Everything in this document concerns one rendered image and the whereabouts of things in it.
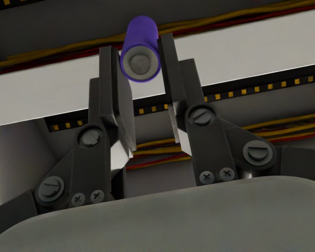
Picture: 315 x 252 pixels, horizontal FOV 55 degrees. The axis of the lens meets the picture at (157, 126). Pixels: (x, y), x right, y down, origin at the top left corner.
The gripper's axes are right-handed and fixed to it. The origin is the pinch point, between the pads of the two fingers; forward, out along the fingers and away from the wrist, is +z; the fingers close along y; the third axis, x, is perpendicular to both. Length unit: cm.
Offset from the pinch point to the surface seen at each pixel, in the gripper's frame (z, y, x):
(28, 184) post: 13.6, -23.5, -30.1
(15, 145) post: 17.8, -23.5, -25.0
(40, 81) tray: 11.1, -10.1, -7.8
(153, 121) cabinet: 23.9, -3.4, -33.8
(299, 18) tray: 11.5, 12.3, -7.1
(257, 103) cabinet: 23.9, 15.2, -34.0
